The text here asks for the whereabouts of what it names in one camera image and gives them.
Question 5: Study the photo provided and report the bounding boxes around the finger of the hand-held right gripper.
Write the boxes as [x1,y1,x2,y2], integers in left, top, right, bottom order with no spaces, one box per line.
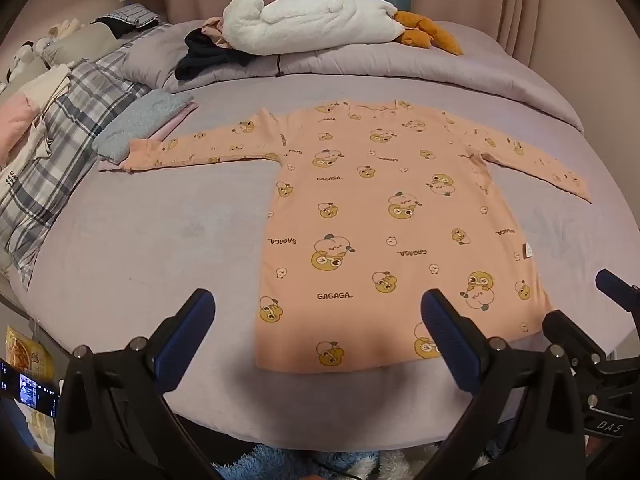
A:
[595,268,640,322]
[542,310,622,386]

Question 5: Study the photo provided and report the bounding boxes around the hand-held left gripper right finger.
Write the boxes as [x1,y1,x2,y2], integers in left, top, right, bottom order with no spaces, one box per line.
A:
[420,288,586,480]

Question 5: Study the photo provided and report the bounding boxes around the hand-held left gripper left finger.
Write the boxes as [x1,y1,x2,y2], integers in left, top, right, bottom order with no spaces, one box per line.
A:
[54,288,217,480]

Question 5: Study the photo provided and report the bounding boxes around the peach cartoon print shirt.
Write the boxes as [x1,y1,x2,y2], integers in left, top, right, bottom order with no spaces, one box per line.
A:
[99,100,593,375]

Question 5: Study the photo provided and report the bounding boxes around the bed with lilac sheet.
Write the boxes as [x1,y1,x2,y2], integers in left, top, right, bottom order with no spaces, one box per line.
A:
[0,20,640,453]

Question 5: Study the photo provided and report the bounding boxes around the blue fluffy rug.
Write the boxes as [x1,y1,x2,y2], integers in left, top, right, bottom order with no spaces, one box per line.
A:
[212,430,507,480]

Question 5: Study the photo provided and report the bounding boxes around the yellow packet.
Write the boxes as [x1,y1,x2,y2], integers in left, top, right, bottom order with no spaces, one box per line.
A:
[5,325,54,381]

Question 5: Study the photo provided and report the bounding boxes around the black phone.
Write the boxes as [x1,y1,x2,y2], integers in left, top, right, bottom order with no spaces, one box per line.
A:
[0,359,61,419]

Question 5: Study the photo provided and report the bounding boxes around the pink folded cloth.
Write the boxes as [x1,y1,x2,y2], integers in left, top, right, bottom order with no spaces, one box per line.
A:
[97,101,201,172]

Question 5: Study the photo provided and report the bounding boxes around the blue-grey folded towel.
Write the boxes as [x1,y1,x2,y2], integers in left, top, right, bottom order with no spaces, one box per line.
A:
[92,89,196,165]

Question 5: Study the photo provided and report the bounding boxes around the white printed cloth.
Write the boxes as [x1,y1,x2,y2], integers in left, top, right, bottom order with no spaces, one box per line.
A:
[0,62,73,202]

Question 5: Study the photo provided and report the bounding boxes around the grey plaid blanket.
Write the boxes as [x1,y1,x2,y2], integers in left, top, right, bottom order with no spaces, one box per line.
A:
[0,22,173,291]

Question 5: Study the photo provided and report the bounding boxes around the lilac duvet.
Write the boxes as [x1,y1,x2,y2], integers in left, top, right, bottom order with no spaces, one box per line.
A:
[122,20,586,134]

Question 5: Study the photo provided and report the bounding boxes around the pink fluffy cloth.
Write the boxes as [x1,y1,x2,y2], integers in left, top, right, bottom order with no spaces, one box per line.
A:
[0,95,39,161]

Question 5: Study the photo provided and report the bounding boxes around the dark navy garment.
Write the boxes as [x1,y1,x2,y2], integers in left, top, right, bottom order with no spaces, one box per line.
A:
[175,28,258,81]

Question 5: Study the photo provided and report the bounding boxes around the pink garment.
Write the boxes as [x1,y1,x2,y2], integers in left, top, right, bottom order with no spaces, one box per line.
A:
[201,16,234,49]

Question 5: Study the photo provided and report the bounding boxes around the dark cloth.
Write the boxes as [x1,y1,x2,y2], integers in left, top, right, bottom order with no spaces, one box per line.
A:
[95,16,132,39]

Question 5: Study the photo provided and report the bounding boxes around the black and white plush toy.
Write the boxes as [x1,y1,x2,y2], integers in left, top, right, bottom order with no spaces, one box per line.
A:
[4,41,49,84]

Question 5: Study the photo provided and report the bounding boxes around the blue plaid pillow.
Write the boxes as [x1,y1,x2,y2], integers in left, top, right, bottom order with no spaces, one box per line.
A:
[92,3,159,39]

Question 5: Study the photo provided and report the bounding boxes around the white goose plush toy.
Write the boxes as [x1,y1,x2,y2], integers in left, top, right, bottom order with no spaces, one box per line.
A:
[222,0,464,57]

